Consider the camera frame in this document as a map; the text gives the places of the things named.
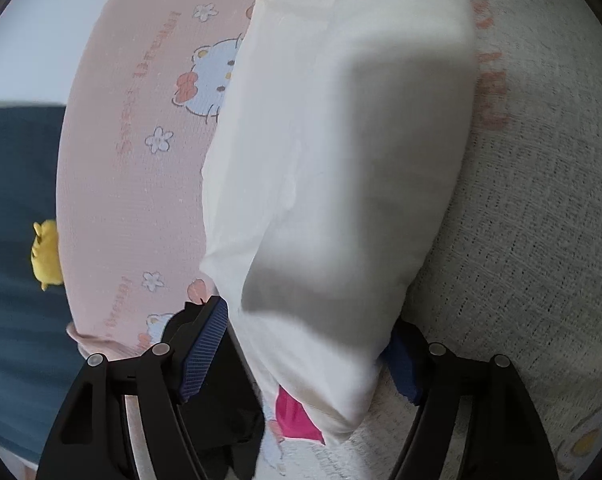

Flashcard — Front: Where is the magenta t-shirt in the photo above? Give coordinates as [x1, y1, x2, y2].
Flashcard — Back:
[275, 385, 326, 445]

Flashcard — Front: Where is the pink cream printed blanket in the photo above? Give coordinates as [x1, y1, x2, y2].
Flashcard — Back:
[56, 0, 602, 480]

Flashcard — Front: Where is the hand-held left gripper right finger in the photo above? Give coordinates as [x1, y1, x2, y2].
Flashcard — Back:
[381, 321, 562, 480]

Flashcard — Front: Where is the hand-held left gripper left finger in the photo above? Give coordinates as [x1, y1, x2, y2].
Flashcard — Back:
[36, 297, 229, 480]

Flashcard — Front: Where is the black garment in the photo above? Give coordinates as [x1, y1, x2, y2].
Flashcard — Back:
[163, 302, 268, 480]

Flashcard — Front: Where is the yellow plush toy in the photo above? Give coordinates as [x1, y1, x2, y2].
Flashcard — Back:
[30, 219, 64, 291]

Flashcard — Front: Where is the cream shirt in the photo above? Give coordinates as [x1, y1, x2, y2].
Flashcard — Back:
[201, 0, 479, 443]

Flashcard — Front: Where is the dark teal cloth panel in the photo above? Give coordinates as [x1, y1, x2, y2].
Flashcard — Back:
[0, 105, 82, 461]

